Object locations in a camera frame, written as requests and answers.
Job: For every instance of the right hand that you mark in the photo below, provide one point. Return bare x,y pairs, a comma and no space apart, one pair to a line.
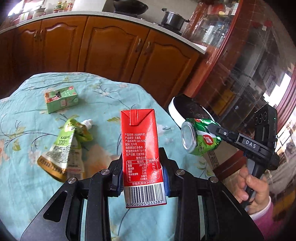
261,199

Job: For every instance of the condiment bottles on counter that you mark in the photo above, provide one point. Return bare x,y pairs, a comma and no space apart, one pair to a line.
63,6

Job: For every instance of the light blue floral tablecloth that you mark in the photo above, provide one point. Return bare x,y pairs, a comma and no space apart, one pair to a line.
33,116

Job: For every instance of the black cooking pot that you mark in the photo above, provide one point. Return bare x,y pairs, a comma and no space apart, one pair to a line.
173,20

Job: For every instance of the green drink can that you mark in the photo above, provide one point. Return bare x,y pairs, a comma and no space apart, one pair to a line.
196,138

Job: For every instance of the white rim trash bin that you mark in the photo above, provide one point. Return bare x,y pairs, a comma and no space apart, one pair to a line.
183,107

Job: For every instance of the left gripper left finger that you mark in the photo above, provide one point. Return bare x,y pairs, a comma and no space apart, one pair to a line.
77,204

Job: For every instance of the wooden kitchen cabinets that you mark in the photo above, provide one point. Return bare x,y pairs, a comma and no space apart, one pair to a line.
124,50

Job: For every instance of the green milk carton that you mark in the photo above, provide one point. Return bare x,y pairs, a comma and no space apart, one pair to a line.
60,99

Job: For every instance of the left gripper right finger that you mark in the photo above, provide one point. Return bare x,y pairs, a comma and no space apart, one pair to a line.
206,208

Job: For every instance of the green juice pouch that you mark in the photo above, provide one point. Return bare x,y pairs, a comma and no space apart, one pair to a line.
64,159

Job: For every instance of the red milk carton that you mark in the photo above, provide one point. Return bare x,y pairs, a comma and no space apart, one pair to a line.
143,183

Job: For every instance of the glass door display cabinet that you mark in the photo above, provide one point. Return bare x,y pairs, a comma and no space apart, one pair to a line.
249,61

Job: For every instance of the black wok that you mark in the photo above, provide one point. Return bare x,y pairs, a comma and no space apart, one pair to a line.
130,7

